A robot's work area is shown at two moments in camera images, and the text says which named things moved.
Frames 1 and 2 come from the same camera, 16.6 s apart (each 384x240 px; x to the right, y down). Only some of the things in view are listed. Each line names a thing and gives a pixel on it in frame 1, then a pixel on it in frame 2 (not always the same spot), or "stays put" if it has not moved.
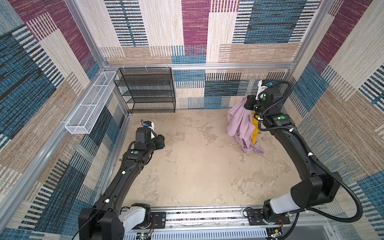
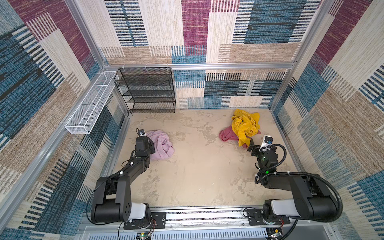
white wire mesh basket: x=82 y=120 stays put
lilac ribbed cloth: x=240 y=125 -> x=163 y=147
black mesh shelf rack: x=147 y=89 stays put
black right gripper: x=250 y=99 -> x=255 y=149
